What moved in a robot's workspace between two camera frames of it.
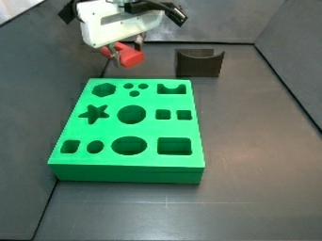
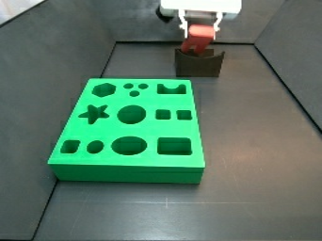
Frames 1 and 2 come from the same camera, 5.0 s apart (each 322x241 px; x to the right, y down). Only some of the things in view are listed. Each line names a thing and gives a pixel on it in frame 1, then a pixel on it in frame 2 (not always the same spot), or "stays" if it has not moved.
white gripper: x=108 y=24 to x=171 y=8
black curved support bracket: x=198 y=63 stays
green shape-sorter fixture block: x=132 y=133 stays
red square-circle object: x=131 y=57 to x=200 y=36
